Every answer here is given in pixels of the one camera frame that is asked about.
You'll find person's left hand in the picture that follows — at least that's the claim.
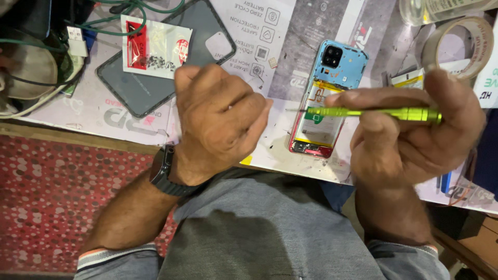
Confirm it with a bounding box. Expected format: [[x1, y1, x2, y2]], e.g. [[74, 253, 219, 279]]
[[171, 64, 274, 187]]

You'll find person's right hand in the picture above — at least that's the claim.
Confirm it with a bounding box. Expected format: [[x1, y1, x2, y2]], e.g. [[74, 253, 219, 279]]
[[325, 68, 487, 188]]

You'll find green metal screwdriver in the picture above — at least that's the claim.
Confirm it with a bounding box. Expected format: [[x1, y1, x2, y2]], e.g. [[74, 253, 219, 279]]
[[286, 107, 443, 125]]

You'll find printed work mat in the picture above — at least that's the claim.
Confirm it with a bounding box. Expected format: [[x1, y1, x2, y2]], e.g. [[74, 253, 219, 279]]
[[16, 0, 498, 214]]

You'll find opened blue smartphone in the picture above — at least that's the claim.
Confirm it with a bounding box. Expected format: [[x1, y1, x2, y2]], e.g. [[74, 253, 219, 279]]
[[288, 39, 370, 159]]

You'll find black wristwatch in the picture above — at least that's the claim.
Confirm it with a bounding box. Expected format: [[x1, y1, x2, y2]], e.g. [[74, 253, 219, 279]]
[[149, 144, 204, 197]]

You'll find pile of small screws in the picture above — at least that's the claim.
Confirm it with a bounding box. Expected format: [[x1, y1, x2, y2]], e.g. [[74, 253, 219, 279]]
[[137, 55, 176, 71]]

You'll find person's grey shirt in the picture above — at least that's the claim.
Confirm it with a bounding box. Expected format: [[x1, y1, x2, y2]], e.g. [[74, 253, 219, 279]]
[[74, 167, 451, 280]]

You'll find clear plastic bag red label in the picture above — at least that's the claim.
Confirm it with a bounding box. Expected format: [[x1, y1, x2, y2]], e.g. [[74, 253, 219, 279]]
[[120, 14, 193, 81]]

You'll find grey phone back cover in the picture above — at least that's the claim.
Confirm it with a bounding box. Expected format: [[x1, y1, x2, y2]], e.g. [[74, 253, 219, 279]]
[[96, 0, 237, 119]]

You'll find small white yellow box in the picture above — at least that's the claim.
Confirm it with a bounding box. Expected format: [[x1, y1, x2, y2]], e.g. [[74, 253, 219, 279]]
[[391, 68, 425, 90]]

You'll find white USB plug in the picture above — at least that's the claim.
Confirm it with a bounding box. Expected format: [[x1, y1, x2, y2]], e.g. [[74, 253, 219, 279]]
[[66, 26, 89, 58]]

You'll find blue pen tool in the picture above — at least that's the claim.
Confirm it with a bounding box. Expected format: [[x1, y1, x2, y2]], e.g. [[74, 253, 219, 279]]
[[440, 170, 453, 194]]

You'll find clear plastic bottle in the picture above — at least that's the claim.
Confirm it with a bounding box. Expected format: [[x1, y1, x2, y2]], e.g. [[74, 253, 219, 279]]
[[398, 0, 498, 26]]

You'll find red dotted carpet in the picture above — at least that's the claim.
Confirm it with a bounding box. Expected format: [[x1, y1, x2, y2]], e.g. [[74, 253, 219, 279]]
[[0, 134, 179, 274]]

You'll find dark blue cloth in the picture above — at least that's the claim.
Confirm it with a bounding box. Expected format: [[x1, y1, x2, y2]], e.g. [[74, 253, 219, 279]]
[[464, 108, 498, 202]]

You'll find clear adhesive tape roll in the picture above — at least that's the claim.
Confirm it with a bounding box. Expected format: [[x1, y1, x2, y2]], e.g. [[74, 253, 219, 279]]
[[421, 16, 495, 81]]

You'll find wooden furniture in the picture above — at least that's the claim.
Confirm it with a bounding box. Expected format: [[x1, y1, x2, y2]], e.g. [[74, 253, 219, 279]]
[[427, 202, 498, 280]]

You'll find green cable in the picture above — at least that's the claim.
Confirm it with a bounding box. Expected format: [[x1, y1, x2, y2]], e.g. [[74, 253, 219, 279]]
[[0, 0, 186, 54]]

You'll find white cable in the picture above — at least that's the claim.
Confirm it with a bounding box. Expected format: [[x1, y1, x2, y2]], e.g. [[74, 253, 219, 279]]
[[0, 54, 85, 118]]

